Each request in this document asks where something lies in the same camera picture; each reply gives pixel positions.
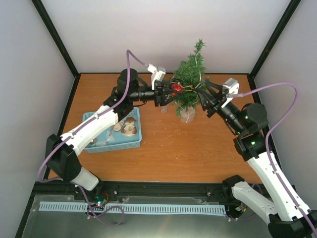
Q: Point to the red ball ornament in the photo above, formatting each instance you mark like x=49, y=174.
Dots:
x=177, y=87

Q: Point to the snowman ornament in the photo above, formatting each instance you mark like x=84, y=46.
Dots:
x=129, y=128

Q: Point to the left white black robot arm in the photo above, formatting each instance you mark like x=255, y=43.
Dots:
x=62, y=151

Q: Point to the beige wooden heart ornament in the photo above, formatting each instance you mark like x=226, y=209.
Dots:
x=118, y=126

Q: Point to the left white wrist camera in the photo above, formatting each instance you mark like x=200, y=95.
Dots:
x=158, y=73

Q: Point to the light blue cable duct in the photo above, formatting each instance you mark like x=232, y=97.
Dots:
x=139, y=209

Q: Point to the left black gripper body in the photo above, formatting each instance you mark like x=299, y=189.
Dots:
x=158, y=99

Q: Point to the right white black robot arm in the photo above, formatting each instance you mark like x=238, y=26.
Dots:
x=284, y=212

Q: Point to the small green christmas tree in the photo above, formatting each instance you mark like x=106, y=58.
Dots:
x=189, y=84

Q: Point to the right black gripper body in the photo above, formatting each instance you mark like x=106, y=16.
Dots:
x=218, y=101

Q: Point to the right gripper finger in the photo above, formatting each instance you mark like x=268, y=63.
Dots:
x=215, y=89
x=206, y=99

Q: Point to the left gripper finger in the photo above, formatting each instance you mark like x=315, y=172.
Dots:
x=168, y=91
x=166, y=99

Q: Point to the clear plastic battery box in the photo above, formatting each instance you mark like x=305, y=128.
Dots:
x=164, y=109

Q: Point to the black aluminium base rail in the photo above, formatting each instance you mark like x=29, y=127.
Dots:
x=117, y=190

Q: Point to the blue plastic basket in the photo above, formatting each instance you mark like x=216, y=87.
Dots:
x=109, y=140

